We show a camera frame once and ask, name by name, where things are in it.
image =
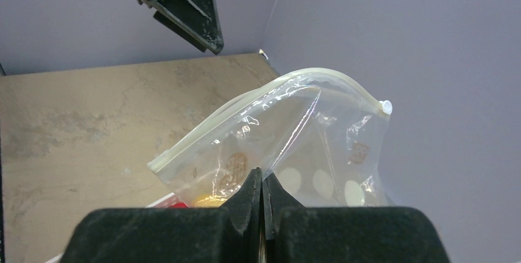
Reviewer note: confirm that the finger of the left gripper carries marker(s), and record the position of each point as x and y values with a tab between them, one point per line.
196	21

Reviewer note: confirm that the yellow pear toy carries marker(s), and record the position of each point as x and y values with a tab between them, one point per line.
209	201

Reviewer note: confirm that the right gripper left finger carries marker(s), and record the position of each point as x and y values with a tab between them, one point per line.
229	233

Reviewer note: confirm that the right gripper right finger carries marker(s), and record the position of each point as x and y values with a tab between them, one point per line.
295	233

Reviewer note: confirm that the red apple toy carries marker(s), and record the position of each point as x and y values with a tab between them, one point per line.
172	202

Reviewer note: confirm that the clear zip top bag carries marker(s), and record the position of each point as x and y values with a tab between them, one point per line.
317	130

